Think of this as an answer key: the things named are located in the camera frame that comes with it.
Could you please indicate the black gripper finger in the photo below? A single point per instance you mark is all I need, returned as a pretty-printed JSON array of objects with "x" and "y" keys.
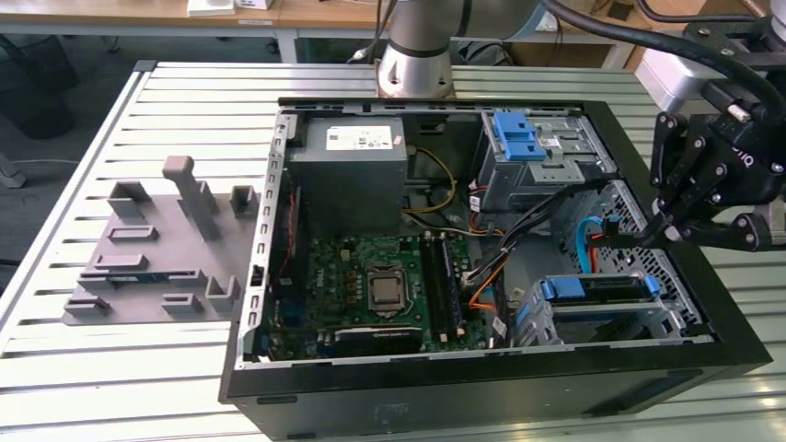
[
  {"x": 682, "y": 175},
  {"x": 718, "y": 232}
]

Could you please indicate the hard disk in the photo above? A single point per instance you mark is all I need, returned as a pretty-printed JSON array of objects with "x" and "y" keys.
[{"x": 590, "y": 287}]

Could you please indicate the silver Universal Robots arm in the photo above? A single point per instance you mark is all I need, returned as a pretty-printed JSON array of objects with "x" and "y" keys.
[{"x": 418, "y": 69}]

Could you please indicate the metal disk bay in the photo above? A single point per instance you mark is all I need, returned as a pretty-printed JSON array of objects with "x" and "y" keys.
[{"x": 614, "y": 317}]

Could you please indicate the grey optical drive cage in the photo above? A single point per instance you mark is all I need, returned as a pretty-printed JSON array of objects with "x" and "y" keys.
[{"x": 553, "y": 177}]

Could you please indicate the blue drive latch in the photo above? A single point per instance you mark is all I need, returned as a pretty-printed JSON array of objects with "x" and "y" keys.
[{"x": 516, "y": 138}]

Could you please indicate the wooden cabinet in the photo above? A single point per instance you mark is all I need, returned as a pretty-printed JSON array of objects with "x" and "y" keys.
[{"x": 669, "y": 18}]

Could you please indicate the black RAM slot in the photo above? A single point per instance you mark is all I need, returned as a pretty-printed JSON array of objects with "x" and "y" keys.
[
  {"x": 449, "y": 276},
  {"x": 433, "y": 276}
]

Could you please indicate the black PC case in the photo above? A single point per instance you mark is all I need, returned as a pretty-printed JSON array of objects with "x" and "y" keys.
[{"x": 492, "y": 391}]

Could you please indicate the CPU socket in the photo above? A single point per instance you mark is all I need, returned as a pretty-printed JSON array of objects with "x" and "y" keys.
[{"x": 390, "y": 270}]

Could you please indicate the silver CPU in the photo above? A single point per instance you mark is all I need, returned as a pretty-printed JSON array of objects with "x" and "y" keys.
[{"x": 389, "y": 291}]

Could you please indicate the grey power supply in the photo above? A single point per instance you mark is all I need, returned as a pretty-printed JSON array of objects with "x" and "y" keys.
[{"x": 343, "y": 193}]

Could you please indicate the black graphics card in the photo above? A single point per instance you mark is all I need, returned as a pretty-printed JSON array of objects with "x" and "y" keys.
[{"x": 374, "y": 340}]

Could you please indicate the green motherboard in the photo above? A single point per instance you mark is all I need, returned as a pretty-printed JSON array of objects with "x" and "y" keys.
[{"x": 331, "y": 276}]

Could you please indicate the grey parts rack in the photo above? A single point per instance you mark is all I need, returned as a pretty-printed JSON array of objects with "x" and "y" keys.
[{"x": 159, "y": 258}]

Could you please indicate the green RAM stick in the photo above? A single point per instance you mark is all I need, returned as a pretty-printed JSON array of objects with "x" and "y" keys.
[{"x": 138, "y": 278}]

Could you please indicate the wooden desk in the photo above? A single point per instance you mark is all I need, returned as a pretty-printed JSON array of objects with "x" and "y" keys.
[{"x": 123, "y": 20}]

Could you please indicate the black office chair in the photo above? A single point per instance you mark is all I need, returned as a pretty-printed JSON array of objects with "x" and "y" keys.
[{"x": 37, "y": 92}]

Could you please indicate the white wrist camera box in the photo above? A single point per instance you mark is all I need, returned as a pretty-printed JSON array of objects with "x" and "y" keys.
[{"x": 669, "y": 78}]

